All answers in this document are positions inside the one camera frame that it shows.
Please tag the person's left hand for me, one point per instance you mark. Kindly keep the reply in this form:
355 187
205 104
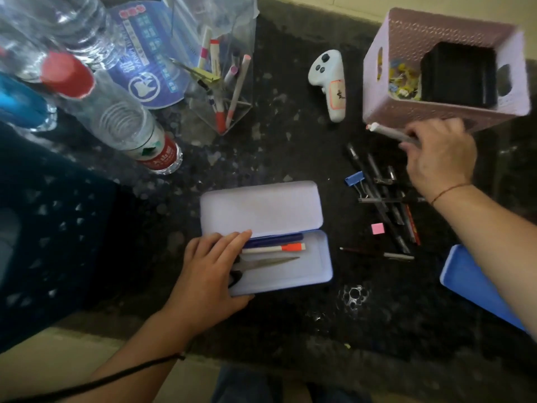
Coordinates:
203 289

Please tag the person's right hand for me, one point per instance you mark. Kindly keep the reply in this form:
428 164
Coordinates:
444 159

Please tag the person's left middle finger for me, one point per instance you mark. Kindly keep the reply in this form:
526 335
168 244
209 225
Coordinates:
222 249

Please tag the person's left thumb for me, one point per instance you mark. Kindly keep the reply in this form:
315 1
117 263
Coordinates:
242 299

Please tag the person's right thumb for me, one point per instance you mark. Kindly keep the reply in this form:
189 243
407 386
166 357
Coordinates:
410 153

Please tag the person's left little finger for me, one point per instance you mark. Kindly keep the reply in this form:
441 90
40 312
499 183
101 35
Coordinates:
191 250

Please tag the grey white pen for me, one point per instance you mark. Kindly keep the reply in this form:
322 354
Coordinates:
386 132

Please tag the pale lilac tin pencil case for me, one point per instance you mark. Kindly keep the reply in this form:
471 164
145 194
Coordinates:
268 207

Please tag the person's left forearm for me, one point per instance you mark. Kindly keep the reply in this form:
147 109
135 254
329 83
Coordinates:
138 356

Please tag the person's right forearm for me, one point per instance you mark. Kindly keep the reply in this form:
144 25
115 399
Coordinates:
495 243

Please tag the white pen with orange cap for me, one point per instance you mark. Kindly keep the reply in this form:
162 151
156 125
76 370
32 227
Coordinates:
272 248

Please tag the pile of dark pens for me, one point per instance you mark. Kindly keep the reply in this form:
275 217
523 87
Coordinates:
384 201

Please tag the dark blue pen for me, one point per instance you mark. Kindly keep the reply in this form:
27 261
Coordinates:
277 240

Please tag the blue binder clip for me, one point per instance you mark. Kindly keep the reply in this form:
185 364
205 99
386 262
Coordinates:
355 179

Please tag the heap of yellow clips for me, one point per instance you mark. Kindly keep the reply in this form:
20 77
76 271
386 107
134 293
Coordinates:
405 81

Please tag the small pink eraser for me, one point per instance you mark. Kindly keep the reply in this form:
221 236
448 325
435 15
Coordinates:
378 229

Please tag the person's blue jeans legs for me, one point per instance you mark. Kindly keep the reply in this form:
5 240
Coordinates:
260 388

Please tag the black square box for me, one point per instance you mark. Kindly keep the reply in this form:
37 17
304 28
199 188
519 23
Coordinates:
459 75

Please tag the thin brown and white pen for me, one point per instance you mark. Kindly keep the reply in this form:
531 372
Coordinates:
390 255

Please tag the white handheld controller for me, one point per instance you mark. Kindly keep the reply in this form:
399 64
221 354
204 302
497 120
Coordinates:
331 75

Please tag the pink perforated storage basket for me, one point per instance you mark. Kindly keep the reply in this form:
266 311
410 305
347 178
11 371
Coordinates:
444 27

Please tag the blue plastic lid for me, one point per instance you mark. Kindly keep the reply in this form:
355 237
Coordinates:
470 281

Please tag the dark blue perforated basket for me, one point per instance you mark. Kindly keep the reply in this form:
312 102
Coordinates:
46 230

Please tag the clear water bottle red cap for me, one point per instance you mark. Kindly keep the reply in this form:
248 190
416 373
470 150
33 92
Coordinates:
121 121

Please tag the white marker with red ends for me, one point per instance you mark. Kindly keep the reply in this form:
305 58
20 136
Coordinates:
217 100

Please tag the white pen with pink tip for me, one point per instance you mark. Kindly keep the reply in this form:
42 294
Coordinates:
239 86

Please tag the short pen with pink cap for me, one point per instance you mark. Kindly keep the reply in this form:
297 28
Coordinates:
230 74

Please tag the yellow green clip tool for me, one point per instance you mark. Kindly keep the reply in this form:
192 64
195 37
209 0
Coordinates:
199 73

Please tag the blue round paper fan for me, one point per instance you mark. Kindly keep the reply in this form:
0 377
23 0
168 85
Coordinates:
144 58

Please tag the white pen with pink band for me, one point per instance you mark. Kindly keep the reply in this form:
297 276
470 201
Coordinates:
204 48

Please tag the clear plastic pen holder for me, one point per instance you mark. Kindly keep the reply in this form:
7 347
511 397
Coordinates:
235 20

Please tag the blue translucent bottle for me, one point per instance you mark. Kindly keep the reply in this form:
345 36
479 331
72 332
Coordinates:
21 104

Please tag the clear plastic water bottle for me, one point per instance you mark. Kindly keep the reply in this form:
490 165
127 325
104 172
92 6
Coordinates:
79 25

